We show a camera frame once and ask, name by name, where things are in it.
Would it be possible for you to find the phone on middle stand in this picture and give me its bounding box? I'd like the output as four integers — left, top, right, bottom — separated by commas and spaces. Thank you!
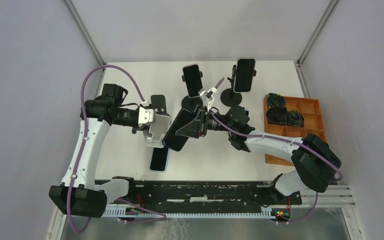
182, 64, 203, 98

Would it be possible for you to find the phone with light blue case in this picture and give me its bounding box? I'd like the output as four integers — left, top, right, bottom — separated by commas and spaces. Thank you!
149, 147, 169, 172

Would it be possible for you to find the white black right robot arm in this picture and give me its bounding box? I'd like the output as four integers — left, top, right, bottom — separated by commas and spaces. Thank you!
163, 105, 343, 204

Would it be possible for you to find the phone with white case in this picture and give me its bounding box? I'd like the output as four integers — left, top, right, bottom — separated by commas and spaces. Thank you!
162, 108, 199, 152

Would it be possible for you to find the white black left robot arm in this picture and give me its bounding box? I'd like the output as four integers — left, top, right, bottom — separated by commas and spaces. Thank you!
48, 83, 138, 218

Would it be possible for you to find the dark brown rolled tie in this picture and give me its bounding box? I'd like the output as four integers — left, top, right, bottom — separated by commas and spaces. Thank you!
266, 106, 288, 126

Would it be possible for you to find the wooden-base black plate stand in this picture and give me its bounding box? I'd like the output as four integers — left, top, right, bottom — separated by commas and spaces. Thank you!
150, 94, 167, 115

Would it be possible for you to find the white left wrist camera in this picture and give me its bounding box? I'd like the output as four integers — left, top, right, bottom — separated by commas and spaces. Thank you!
137, 105, 172, 149

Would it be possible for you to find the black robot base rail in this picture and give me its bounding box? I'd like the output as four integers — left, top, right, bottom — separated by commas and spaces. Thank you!
94, 179, 303, 215

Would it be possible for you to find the blue yellow rolled tie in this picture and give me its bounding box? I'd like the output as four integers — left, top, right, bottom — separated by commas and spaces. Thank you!
266, 93, 286, 109

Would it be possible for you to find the green blue rolled tie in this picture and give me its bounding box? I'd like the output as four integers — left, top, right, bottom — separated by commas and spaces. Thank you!
286, 110, 305, 128

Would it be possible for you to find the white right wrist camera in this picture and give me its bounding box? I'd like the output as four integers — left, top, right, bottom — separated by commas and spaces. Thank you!
198, 77, 225, 110

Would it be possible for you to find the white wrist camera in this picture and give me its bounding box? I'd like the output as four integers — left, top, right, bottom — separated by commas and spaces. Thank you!
137, 105, 172, 149
198, 77, 225, 110

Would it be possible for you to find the orange compartment tray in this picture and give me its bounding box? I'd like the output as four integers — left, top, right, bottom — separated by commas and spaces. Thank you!
263, 94, 328, 168

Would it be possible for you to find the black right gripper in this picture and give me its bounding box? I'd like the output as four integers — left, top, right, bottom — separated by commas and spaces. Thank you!
175, 105, 236, 140

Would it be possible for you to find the white slotted cable duct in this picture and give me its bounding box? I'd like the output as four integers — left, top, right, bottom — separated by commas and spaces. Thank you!
101, 204, 289, 220

